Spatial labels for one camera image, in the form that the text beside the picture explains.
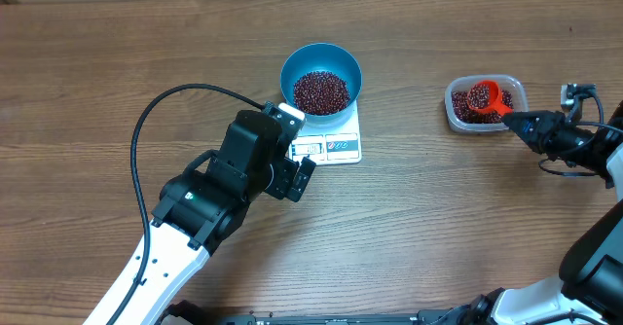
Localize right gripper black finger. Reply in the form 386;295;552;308
501;111;565;130
508;123;543;154

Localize orange measuring scoop blue handle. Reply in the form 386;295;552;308
463;75;529;133

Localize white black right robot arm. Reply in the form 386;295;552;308
458;107;622;324

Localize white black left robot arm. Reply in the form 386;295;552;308
87;104;315;324

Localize red beans in scoop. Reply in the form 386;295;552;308
467;83;490;109

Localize white digital kitchen scale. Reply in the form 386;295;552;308
288;102;362;165

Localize red beans in bowl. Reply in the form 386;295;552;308
293;71;351;116

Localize blue plastic bowl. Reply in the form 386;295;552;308
279;43;363;110

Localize red adzuki beans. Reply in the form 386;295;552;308
451;90;501;124

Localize clear plastic food container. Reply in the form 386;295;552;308
444;74;530;133

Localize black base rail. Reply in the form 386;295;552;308
156;301;466;325

